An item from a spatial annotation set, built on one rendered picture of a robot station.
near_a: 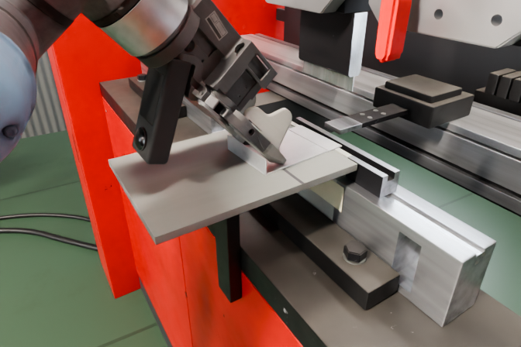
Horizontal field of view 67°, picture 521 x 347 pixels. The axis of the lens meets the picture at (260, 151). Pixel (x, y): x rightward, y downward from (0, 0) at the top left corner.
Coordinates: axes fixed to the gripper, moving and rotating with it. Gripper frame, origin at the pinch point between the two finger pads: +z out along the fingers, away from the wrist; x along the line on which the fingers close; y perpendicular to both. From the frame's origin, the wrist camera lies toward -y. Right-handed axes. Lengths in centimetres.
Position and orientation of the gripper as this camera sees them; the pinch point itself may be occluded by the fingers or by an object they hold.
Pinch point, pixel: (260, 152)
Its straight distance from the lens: 50.5
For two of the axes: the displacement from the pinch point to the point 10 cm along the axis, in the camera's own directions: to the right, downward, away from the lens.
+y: 6.2, -7.8, 0.8
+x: -5.8, -3.8, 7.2
